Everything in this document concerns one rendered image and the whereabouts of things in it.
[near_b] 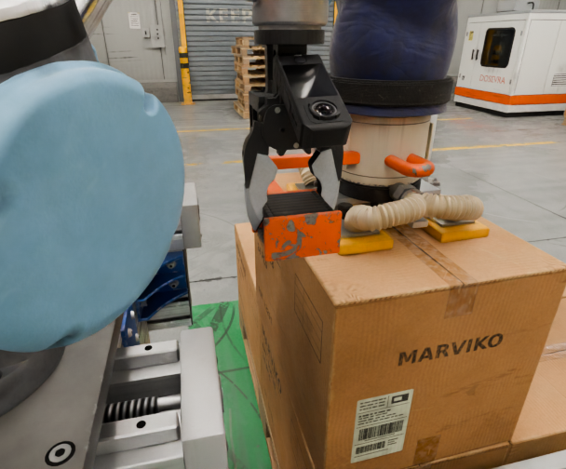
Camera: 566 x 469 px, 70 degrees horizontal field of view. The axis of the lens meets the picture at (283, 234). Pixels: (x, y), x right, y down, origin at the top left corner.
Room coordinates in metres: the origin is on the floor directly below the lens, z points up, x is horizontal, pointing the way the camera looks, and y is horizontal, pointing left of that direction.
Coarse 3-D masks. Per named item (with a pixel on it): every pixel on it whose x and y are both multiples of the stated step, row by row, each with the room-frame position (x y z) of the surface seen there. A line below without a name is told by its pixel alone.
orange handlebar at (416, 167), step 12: (276, 156) 0.69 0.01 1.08; (288, 156) 0.69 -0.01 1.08; (300, 156) 0.70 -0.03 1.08; (348, 156) 0.72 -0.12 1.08; (396, 156) 0.69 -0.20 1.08; (408, 156) 0.71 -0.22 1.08; (420, 156) 0.69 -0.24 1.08; (396, 168) 0.67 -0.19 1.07; (408, 168) 0.64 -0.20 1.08; (420, 168) 0.64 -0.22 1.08; (432, 168) 0.64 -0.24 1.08
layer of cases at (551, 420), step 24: (240, 240) 1.46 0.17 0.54; (240, 264) 1.47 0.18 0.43; (240, 288) 1.51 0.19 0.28; (264, 336) 0.96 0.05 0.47; (552, 336) 0.87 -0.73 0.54; (264, 360) 0.97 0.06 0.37; (552, 360) 0.78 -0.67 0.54; (264, 384) 0.98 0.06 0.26; (552, 384) 0.70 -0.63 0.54; (288, 408) 0.68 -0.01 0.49; (528, 408) 0.64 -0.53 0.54; (552, 408) 0.64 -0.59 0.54; (288, 432) 0.68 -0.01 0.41; (528, 432) 0.58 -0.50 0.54; (552, 432) 0.58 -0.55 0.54; (288, 456) 0.68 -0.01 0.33; (456, 456) 0.52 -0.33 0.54; (480, 456) 0.53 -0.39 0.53; (504, 456) 0.55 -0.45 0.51; (528, 456) 0.56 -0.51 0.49
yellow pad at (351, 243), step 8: (288, 184) 0.91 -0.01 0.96; (296, 184) 0.89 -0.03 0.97; (312, 184) 0.88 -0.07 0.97; (336, 208) 0.74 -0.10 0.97; (344, 208) 0.69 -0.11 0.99; (344, 216) 0.69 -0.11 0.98; (344, 232) 0.63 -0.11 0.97; (352, 232) 0.63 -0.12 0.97; (368, 232) 0.63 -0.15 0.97; (376, 232) 0.63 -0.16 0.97; (344, 240) 0.61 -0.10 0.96; (352, 240) 0.61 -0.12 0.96; (360, 240) 0.61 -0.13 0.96; (368, 240) 0.61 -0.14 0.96; (376, 240) 0.61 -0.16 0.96; (384, 240) 0.61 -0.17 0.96; (392, 240) 0.62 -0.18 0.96; (344, 248) 0.59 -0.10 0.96; (352, 248) 0.60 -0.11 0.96; (360, 248) 0.60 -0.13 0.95; (368, 248) 0.60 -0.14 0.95; (376, 248) 0.61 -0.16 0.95; (384, 248) 0.61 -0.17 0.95
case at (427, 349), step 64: (256, 256) 1.01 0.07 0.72; (320, 256) 0.59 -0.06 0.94; (384, 256) 0.59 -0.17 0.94; (448, 256) 0.59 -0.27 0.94; (512, 256) 0.59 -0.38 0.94; (320, 320) 0.50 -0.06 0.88; (384, 320) 0.47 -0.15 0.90; (448, 320) 0.50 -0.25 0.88; (512, 320) 0.53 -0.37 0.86; (320, 384) 0.49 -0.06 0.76; (384, 384) 0.48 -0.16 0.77; (448, 384) 0.51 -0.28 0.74; (512, 384) 0.54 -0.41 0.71; (320, 448) 0.47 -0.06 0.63; (384, 448) 0.48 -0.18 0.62; (448, 448) 0.52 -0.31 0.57
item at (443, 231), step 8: (432, 224) 0.68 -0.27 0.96; (440, 224) 0.67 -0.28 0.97; (448, 224) 0.67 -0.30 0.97; (456, 224) 0.67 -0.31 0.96; (464, 224) 0.68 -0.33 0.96; (472, 224) 0.68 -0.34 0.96; (480, 224) 0.68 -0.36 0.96; (432, 232) 0.66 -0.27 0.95; (440, 232) 0.65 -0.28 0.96; (448, 232) 0.64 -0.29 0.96; (456, 232) 0.65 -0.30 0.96; (464, 232) 0.65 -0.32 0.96; (472, 232) 0.65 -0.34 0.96; (480, 232) 0.66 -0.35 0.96; (488, 232) 0.66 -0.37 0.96; (440, 240) 0.64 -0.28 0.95; (448, 240) 0.64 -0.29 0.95; (456, 240) 0.65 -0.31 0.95
